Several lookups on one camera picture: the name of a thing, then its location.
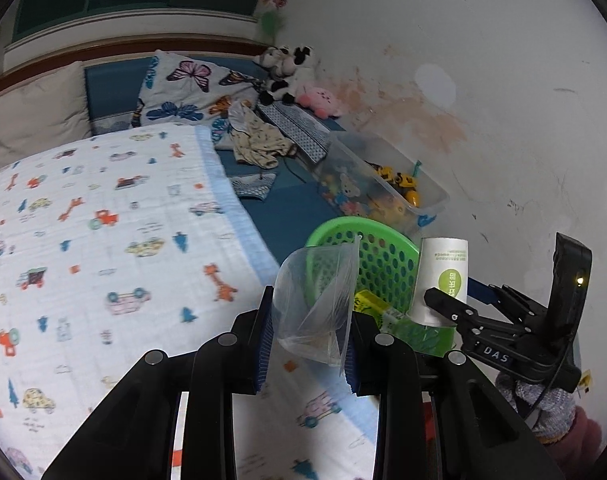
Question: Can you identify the blue bed mattress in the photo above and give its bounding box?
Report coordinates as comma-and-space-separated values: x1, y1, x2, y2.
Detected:
84, 55, 424, 281

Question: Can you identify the butterfly print pillow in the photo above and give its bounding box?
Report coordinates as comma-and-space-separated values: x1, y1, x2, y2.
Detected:
131, 50, 264, 133

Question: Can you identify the beige pillow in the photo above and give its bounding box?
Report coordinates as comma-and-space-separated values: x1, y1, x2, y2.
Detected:
0, 60, 93, 163

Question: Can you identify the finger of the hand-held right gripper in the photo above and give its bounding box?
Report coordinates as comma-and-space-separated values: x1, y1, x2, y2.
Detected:
423, 287, 484, 331
467, 277, 529, 321

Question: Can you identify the pink plush toy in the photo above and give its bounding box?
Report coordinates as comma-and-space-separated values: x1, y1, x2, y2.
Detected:
296, 85, 347, 120

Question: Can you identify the small grey patterned cloth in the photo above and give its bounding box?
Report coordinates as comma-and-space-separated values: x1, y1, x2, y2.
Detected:
230, 172, 278, 203

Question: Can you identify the clear plastic storage box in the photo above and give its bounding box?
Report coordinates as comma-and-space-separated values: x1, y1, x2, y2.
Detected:
313, 132, 451, 241

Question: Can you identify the person's right hand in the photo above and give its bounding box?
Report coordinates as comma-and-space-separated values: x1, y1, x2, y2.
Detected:
496, 375, 579, 443

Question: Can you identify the grey patterned folded cloth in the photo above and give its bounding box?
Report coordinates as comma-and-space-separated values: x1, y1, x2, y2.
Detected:
258, 102, 334, 163

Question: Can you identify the person's right forearm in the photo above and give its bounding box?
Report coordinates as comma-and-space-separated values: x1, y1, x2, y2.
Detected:
543, 405, 604, 480

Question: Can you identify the white bear toy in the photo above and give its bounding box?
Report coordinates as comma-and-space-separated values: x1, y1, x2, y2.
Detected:
331, 167, 361, 201

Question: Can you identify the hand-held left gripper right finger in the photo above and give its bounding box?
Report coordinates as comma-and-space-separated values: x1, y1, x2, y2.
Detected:
342, 312, 567, 480

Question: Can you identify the brown wooden rail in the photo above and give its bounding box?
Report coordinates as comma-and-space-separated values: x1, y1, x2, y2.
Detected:
0, 35, 269, 106

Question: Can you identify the pile of yellow toy vehicles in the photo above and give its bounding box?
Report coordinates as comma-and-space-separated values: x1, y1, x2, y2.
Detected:
368, 160, 424, 223

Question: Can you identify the beige printed clothing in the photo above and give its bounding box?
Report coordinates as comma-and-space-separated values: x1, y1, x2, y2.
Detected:
218, 101, 298, 170

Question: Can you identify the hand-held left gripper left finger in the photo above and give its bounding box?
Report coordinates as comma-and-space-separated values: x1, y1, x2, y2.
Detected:
41, 285, 277, 480

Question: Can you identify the white paper cup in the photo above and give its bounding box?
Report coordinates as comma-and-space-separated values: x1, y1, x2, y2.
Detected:
405, 236, 470, 328

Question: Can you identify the flower wall decoration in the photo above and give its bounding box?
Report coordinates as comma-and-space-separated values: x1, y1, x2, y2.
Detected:
258, 0, 290, 41

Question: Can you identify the cartoon printed white blanket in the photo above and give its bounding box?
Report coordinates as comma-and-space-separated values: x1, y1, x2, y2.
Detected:
0, 124, 384, 480

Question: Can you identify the black and white cow plush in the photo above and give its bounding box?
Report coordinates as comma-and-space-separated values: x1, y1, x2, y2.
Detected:
266, 46, 320, 105

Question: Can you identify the green plastic basket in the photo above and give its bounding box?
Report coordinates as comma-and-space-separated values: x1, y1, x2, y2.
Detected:
304, 216, 457, 358

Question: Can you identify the clear plastic bag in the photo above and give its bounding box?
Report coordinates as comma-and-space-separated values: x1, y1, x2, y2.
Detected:
272, 234, 361, 378

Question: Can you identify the white plush toy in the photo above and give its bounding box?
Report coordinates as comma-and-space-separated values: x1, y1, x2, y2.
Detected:
254, 46, 297, 78

